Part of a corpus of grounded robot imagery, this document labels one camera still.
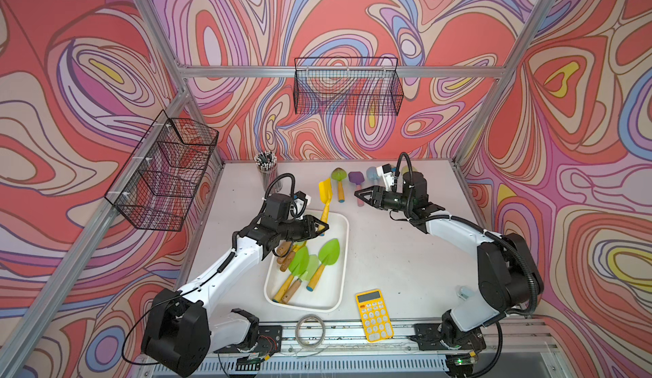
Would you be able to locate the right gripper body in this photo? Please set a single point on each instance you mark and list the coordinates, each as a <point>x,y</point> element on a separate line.
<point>396,200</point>

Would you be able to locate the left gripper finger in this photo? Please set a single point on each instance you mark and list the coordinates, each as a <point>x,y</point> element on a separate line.
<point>310,219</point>
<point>313,230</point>

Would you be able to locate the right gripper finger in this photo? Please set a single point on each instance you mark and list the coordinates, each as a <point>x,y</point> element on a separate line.
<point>372,199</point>
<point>368,191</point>

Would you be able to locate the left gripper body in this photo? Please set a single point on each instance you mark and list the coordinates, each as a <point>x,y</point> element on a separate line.
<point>291,230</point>

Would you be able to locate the light blue shovel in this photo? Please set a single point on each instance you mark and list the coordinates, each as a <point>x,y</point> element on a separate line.
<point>373,176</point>

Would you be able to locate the purple shovel pink handle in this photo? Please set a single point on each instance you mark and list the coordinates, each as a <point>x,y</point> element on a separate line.
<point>356,178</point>

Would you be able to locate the green shovel blue-tip handle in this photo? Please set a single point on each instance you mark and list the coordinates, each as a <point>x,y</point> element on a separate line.
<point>328,255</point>

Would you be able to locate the green wooden-handle shovel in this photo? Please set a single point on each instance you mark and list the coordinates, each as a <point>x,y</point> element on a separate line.
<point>312,266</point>
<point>406,170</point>

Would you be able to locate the green shovel yellow handle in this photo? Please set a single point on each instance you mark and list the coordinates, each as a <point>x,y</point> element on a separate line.
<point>339,175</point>

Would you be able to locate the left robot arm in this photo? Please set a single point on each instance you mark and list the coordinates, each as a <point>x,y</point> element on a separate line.
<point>178,333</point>

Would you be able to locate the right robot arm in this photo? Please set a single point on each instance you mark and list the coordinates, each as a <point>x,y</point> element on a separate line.
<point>509,282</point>

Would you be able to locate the white storage tray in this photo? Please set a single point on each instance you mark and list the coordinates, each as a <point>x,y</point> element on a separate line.
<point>327,296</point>

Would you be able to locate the metal pen cup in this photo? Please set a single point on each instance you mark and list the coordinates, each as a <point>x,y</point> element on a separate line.
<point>267,164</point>

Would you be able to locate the yellow calculator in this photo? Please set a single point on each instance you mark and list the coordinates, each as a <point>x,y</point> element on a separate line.
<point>376,321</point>

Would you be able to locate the black wire basket back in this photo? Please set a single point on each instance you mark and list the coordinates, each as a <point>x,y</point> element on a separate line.
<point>347,85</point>

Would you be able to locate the black wire basket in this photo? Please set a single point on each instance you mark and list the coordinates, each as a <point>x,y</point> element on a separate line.
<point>157,187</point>
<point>347,85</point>

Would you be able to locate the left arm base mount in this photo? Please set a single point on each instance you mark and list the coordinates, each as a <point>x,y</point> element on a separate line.
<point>241,332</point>

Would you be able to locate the black wire basket left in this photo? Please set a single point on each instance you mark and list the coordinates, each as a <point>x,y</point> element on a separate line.
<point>157,187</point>

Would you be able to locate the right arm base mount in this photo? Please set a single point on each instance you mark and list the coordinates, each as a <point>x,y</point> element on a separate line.
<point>434,337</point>

